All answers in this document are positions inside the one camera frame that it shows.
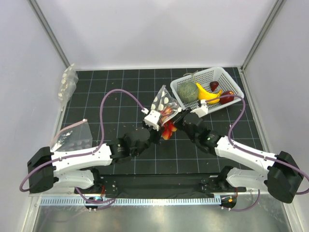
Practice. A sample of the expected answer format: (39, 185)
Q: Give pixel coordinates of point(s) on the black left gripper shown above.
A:
(157, 133)

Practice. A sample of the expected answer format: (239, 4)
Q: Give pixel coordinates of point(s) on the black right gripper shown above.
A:
(178, 119)

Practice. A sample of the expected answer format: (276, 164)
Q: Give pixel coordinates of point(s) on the red lychee cluster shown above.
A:
(167, 126)

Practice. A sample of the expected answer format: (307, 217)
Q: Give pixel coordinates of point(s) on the clear dotted zip bag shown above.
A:
(164, 107)

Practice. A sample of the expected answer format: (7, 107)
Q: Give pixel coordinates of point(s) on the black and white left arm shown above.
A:
(47, 169)

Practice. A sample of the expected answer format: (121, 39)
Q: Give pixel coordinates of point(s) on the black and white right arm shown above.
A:
(278, 174)

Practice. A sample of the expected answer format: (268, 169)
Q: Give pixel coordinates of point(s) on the clear bag of snacks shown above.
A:
(67, 85)

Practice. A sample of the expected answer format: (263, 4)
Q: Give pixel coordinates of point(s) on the green netted melon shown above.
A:
(188, 92)

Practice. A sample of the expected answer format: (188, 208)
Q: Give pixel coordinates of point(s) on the yellow banana bunch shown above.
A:
(205, 95)

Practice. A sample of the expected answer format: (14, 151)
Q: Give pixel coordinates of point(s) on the small dark red fruit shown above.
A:
(214, 85)

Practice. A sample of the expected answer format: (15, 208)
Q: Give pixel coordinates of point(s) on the white plastic basket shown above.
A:
(204, 78)

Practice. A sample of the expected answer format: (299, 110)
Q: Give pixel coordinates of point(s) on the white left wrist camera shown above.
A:
(152, 118)

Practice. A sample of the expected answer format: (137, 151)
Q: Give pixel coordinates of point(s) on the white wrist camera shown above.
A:
(152, 118)
(202, 110)

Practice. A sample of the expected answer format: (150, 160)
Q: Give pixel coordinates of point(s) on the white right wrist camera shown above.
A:
(202, 110)

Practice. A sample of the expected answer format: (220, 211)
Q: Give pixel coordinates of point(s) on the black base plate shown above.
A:
(159, 186)

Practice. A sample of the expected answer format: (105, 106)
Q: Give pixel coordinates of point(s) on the white slotted cable duct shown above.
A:
(78, 201)

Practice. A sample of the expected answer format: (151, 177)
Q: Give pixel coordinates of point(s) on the aluminium corner post right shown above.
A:
(263, 32)

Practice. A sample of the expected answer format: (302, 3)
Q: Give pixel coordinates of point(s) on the aluminium corner post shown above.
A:
(48, 30)
(263, 32)

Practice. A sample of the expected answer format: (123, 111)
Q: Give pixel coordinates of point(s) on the aluminium corner post left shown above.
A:
(48, 30)

